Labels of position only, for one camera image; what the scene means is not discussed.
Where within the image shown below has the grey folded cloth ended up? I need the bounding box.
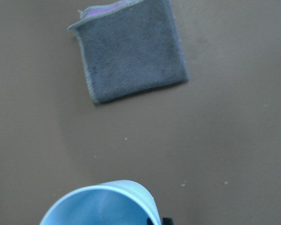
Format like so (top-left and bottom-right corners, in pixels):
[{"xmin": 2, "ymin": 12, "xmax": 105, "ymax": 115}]
[{"xmin": 69, "ymin": 0, "xmax": 189, "ymax": 104}]

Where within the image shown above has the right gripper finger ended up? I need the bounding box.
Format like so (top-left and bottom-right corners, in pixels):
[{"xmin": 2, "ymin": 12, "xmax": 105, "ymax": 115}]
[{"xmin": 162, "ymin": 217, "xmax": 173, "ymax": 225}]

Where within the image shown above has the blue cup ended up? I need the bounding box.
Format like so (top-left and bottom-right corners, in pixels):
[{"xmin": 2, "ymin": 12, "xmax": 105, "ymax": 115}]
[{"xmin": 40, "ymin": 180, "xmax": 162, "ymax": 225}]

